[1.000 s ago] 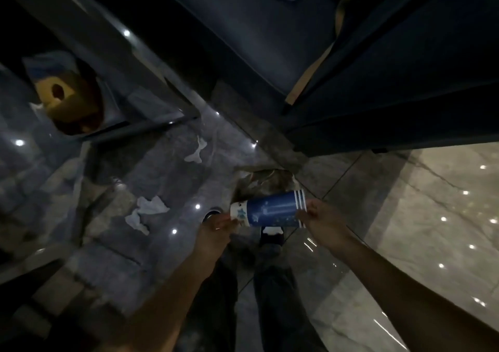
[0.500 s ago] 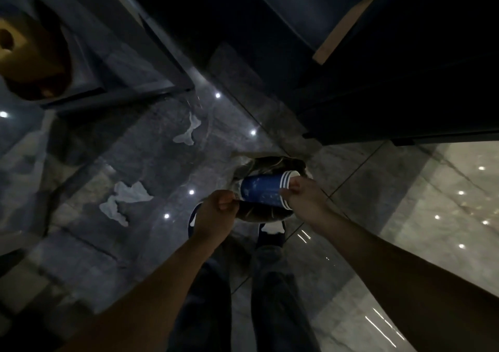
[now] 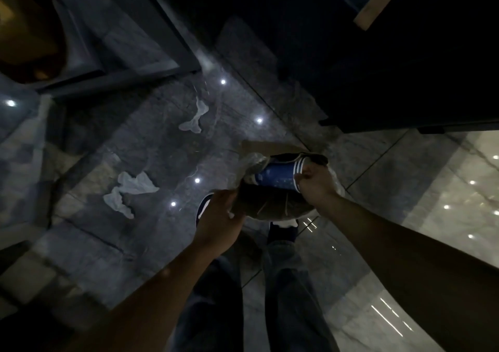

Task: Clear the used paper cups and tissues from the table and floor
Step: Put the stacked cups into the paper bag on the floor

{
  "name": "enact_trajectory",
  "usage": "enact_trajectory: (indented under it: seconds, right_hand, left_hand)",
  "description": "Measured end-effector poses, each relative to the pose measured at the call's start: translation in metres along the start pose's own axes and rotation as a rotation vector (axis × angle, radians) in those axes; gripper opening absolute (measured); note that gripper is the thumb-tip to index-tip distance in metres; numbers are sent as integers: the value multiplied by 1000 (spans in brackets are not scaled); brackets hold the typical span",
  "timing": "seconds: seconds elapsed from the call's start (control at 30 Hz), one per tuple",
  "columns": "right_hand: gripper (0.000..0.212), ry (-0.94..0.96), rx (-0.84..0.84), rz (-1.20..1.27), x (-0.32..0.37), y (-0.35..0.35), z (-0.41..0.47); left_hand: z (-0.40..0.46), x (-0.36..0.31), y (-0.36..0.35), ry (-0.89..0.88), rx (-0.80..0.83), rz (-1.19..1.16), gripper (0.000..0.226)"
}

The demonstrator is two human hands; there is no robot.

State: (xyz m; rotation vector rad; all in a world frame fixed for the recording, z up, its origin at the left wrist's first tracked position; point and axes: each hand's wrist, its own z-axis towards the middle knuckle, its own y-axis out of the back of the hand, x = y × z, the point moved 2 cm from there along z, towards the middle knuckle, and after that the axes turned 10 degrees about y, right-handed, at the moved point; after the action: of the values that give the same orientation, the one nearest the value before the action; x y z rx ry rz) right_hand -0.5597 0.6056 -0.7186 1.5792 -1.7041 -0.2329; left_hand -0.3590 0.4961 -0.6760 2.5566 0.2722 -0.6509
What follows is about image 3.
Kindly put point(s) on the person's right hand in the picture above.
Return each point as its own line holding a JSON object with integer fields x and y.
{"x": 317, "y": 184}

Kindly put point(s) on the person's left hand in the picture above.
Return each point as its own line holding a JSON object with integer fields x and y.
{"x": 218, "y": 223}

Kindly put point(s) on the person's right leg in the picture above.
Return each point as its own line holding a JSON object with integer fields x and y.
{"x": 296, "y": 305}

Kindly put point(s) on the person's left forearm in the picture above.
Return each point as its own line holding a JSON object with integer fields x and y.
{"x": 148, "y": 301}

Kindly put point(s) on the person's leg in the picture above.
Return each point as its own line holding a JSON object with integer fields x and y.
{"x": 296, "y": 305}
{"x": 210, "y": 316}

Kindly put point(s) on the person's shoe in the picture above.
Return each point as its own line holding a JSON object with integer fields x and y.
{"x": 282, "y": 231}
{"x": 203, "y": 209}

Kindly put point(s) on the person's left shoe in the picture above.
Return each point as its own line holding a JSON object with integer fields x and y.
{"x": 203, "y": 209}

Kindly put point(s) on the person's left leg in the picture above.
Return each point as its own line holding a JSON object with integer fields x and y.
{"x": 210, "y": 316}

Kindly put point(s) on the grey metal table frame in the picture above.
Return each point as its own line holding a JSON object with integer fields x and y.
{"x": 117, "y": 77}

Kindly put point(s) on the person's right shoe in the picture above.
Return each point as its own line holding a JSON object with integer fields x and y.
{"x": 282, "y": 231}

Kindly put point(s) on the white tissue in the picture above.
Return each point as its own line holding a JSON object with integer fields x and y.
{"x": 134, "y": 186}
{"x": 195, "y": 120}

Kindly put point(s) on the person's right forearm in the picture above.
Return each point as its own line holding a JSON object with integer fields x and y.
{"x": 409, "y": 262}

